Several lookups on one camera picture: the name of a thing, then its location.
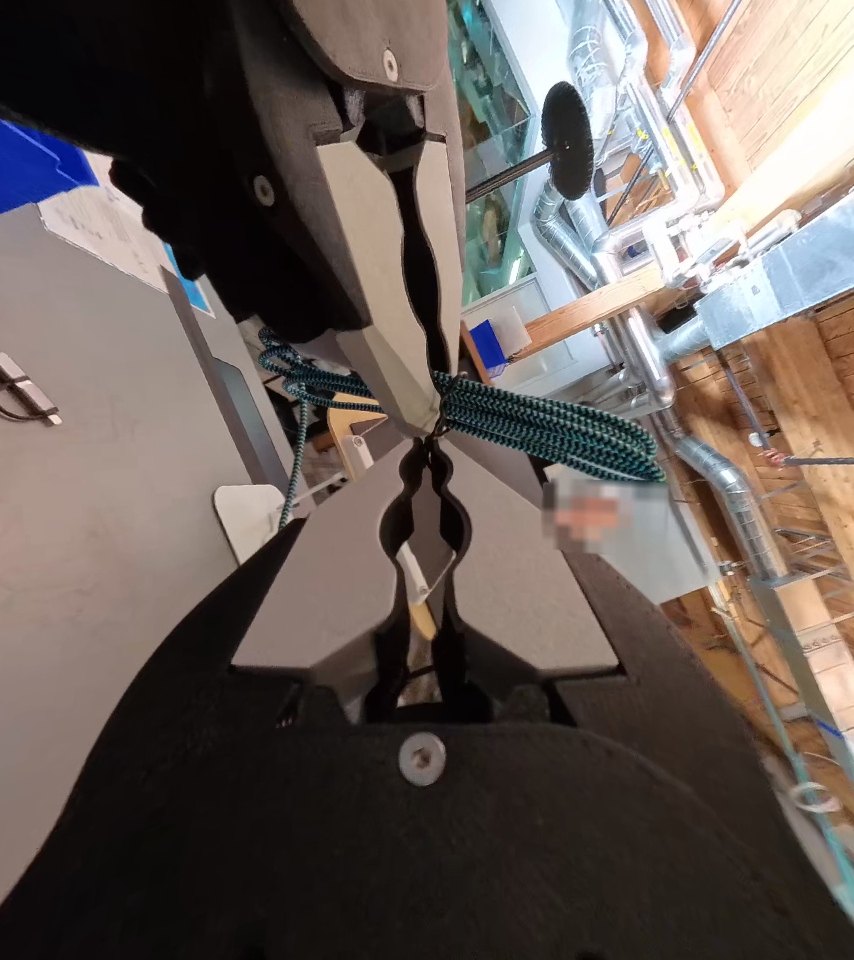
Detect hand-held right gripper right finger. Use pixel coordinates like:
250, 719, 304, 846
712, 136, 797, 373
428, 438, 620, 706

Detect spiral metal duct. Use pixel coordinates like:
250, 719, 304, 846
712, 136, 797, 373
532, 176, 600, 290
670, 435, 784, 582

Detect printed paper leaflet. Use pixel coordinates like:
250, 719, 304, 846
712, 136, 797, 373
37, 153, 216, 320

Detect black stanchion pole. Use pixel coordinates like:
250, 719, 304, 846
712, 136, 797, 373
466, 81, 596, 204

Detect teal braided usb cable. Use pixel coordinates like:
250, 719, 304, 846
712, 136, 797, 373
258, 328, 668, 530

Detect person's left hand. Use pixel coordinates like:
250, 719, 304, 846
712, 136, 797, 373
108, 148, 339, 344

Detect grey usb hub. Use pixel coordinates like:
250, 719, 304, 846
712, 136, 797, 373
0, 307, 64, 427

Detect black tape strip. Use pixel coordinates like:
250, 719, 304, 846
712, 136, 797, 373
160, 266, 272, 485

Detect blue plastic bin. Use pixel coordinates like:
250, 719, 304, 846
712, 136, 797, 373
0, 101, 98, 224

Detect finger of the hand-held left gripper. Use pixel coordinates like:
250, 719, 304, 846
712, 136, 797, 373
412, 138, 469, 380
316, 142, 446, 438

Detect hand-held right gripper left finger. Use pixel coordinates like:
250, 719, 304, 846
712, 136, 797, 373
232, 438, 425, 723

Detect flat metal ventilation duct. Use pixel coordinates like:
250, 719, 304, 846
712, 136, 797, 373
697, 161, 854, 350

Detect small blue storage bin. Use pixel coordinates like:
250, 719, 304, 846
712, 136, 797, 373
468, 320, 510, 372

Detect black twist tie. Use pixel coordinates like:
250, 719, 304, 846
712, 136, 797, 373
427, 375, 465, 444

